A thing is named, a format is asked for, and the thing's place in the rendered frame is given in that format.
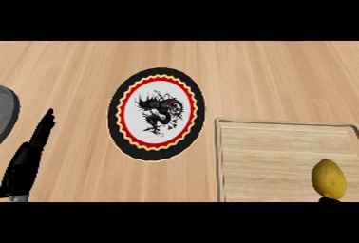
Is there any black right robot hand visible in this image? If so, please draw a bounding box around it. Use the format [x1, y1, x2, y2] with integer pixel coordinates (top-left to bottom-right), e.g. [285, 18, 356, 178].
[318, 196, 343, 203]

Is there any yellow lemon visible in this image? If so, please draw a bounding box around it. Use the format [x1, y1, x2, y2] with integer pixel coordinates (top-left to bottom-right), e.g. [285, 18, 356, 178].
[311, 159, 349, 201]

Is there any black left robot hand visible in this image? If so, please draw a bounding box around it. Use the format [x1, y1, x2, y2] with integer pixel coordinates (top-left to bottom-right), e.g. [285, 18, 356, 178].
[0, 107, 58, 198]

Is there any grey round pan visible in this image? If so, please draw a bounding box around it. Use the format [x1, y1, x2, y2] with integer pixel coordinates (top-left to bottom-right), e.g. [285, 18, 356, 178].
[0, 85, 21, 145]

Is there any pale wooden tray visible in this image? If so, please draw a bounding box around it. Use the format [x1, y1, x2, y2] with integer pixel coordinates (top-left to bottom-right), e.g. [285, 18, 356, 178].
[213, 117, 359, 203]

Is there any black-rimmed dragon print plate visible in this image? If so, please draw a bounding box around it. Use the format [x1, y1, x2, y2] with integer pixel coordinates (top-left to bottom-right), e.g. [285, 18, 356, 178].
[107, 66, 207, 162]

